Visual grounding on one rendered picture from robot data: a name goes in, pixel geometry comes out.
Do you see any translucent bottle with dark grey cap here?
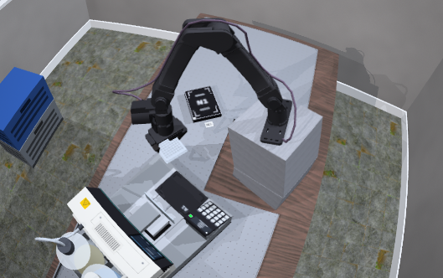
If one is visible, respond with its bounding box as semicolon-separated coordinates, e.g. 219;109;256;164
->
56;232;106;275

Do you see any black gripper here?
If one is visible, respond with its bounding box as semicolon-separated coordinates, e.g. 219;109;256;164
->
145;116;188;153

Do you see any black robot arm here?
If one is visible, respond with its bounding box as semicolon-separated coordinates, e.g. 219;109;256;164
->
131;22;292;146

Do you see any white multiwell plate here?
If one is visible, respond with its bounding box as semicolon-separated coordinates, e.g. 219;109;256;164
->
159;137;188;164

